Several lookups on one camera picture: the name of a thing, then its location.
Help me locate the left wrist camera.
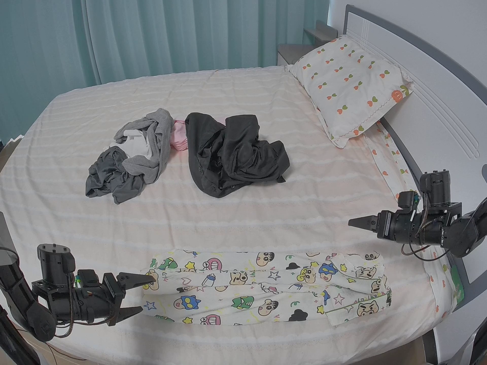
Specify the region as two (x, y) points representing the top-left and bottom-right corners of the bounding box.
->
(74, 269), (101, 290)

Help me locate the black shirt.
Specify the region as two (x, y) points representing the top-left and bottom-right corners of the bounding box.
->
(184, 112), (290, 198)

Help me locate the white garment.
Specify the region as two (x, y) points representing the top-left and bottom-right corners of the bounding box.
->
(110, 130), (151, 158)

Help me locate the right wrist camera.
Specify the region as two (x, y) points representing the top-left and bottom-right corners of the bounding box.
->
(396, 191), (419, 213)

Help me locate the white printed pillow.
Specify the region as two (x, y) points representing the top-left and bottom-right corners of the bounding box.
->
(286, 34), (414, 149)

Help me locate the grey bedside table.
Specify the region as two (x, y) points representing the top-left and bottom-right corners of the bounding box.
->
(278, 20), (339, 65)

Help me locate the bed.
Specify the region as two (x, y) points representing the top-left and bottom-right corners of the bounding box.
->
(0, 4), (487, 365)

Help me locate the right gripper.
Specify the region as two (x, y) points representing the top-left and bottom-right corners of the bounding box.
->
(377, 209), (423, 244)

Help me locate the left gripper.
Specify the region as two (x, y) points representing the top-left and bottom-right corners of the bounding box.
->
(68, 271), (156, 326)

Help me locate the white printed pyjama top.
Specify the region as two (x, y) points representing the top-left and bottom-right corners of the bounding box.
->
(140, 249), (392, 328)

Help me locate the black cable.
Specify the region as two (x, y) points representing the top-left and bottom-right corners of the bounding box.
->
(53, 316), (115, 338)
(401, 242), (449, 261)

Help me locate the light grey garment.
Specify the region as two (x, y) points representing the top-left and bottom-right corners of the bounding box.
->
(113, 108), (175, 185)

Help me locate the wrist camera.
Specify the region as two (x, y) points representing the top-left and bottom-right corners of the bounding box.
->
(74, 269), (101, 290)
(396, 191), (419, 213)

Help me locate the pink garment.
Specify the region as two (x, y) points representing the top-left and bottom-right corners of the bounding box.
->
(170, 119), (189, 152)

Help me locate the blue-green curtain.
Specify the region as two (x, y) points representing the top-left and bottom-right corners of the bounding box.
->
(0, 0), (332, 140)

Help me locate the dark grey garment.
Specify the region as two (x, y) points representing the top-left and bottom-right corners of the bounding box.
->
(84, 146), (147, 204)

